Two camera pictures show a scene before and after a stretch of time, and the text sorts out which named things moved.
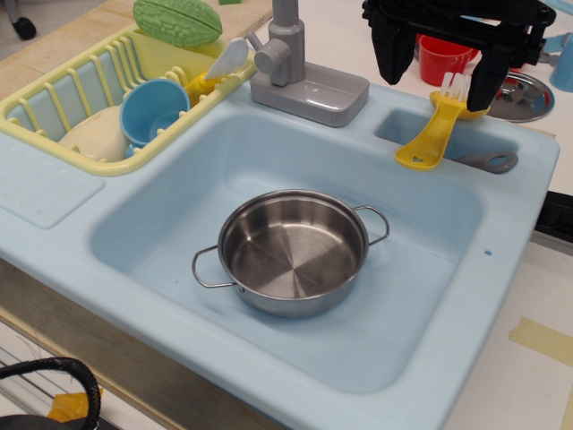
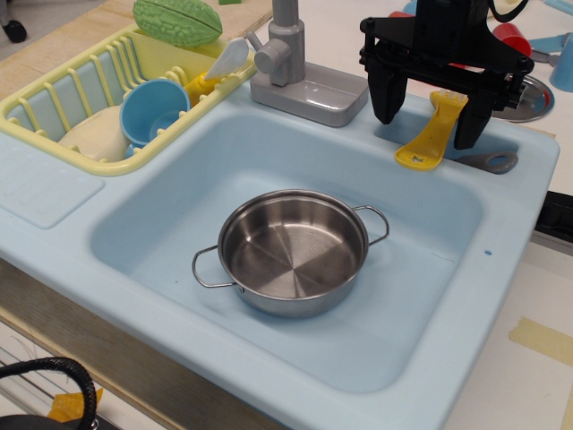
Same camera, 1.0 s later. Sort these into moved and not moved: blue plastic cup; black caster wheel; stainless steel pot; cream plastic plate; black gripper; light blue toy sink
Moved: black gripper; black caster wheel
Not moved: cream plastic plate; stainless steel pot; light blue toy sink; blue plastic cup
